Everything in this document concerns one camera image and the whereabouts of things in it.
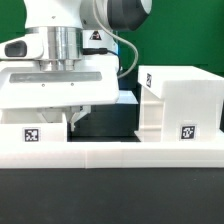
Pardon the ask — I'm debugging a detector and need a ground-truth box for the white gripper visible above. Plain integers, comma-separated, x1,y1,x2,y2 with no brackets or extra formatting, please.
0,54,119,131

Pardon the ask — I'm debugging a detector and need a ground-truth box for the white drawer box with knob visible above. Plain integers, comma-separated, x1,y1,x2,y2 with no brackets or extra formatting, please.
0,109,67,143

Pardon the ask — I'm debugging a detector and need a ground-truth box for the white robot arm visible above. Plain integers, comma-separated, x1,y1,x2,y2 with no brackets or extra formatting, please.
0,0,152,125

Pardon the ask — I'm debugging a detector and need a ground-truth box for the marker sheet on table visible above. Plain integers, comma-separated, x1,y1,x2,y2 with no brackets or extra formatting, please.
117,90,138,104

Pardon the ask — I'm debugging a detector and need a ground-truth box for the white front barrier rail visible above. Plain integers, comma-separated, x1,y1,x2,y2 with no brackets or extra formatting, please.
0,142,224,169

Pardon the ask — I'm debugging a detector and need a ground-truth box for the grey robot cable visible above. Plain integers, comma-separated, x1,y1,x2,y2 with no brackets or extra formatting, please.
92,0,140,80

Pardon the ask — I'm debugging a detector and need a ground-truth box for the white drawer cabinet frame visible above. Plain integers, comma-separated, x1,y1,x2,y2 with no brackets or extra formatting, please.
136,66,224,142

